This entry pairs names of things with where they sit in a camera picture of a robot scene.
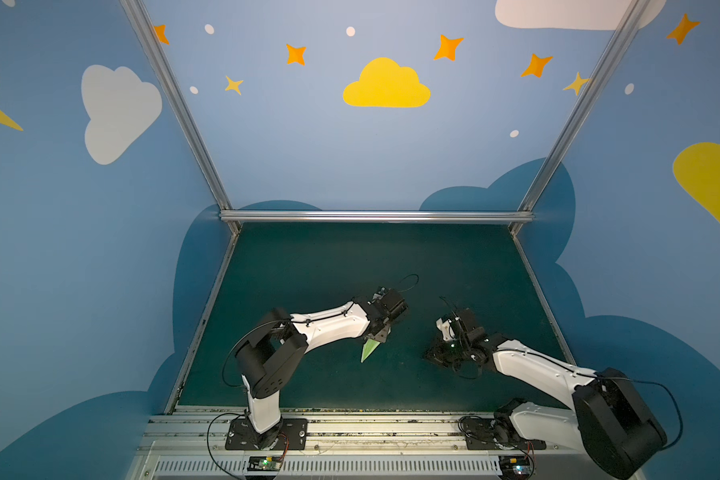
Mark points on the right aluminium frame post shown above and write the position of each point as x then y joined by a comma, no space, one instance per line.
614,51

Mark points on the left aluminium frame post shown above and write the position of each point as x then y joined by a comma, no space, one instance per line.
140,21

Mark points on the green controller board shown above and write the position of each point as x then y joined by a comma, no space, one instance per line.
515,468
260,464

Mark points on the right green controller board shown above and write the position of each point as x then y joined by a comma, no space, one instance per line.
515,468

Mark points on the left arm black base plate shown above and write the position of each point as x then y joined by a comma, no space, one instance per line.
289,433

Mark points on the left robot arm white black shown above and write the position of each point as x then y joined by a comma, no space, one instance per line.
269,354

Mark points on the light green paper sheet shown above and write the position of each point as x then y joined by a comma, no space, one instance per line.
369,346

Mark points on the aluminium front rail bed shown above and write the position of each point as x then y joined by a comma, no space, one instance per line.
340,444

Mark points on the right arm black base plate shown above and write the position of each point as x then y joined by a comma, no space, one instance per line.
492,434

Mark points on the dark green table mat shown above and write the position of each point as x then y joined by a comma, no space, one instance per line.
306,268

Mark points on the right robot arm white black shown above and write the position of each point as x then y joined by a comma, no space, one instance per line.
601,415

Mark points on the left green controller board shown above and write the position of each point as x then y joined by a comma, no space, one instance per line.
260,464

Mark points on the aluminium frame post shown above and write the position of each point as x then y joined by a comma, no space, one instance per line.
140,21
614,51

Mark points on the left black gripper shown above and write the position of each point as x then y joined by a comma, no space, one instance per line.
381,327

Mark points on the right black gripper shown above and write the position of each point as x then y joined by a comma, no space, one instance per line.
447,352

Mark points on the back horizontal aluminium bar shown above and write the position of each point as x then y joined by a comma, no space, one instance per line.
446,217

